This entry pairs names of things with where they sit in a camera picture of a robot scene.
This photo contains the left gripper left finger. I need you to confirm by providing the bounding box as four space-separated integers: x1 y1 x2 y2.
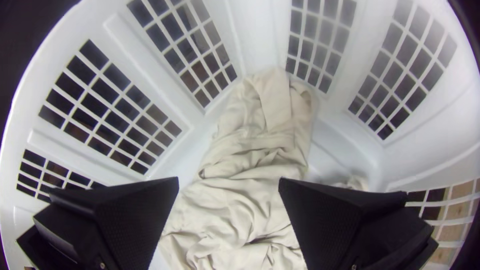
15 176 180 270

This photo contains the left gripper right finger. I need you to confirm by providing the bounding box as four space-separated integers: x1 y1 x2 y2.
278 177 440 270

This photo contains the cream t-shirt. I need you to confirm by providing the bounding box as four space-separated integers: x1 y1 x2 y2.
157 67 371 270

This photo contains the white laundry basket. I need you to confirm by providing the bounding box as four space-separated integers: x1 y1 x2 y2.
0 0 480 270

